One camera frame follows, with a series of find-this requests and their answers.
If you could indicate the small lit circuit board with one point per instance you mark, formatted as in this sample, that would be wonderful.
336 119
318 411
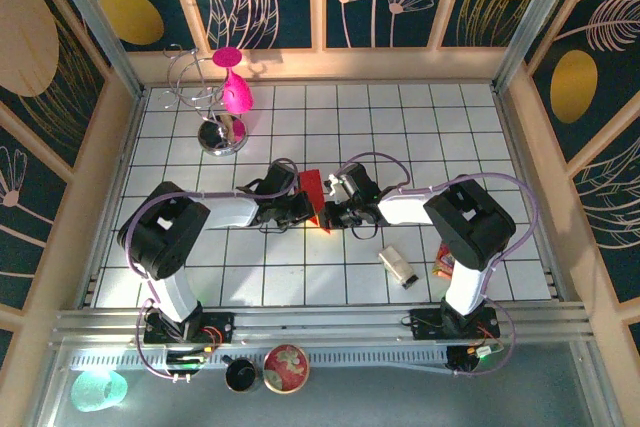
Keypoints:
187 362
485 352

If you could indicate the black mug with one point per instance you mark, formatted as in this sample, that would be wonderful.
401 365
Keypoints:
242 377

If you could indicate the colourful snack packet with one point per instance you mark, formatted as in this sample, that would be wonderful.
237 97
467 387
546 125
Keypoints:
442 264

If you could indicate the aluminium corner post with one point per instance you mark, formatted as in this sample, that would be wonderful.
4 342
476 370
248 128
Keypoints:
532 22
97 22

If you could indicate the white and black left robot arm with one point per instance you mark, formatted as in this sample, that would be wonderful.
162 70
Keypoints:
160 232

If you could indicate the beige box with black end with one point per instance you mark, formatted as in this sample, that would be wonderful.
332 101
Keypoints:
395 264

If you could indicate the aluminium table side rail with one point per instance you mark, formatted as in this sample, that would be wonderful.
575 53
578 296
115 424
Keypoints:
515 147
125 157

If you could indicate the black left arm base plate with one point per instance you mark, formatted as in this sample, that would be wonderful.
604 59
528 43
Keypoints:
220 324

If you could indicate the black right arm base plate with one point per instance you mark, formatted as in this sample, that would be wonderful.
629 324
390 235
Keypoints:
425 322

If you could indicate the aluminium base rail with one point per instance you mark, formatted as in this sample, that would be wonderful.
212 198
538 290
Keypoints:
325 327

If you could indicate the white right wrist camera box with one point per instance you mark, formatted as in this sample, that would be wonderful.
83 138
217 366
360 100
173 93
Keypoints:
337 184

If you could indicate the translucent teal cup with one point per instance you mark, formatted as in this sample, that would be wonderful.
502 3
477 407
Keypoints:
97 392

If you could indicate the pink wine glass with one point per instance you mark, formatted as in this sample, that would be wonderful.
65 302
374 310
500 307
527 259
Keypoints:
237 94

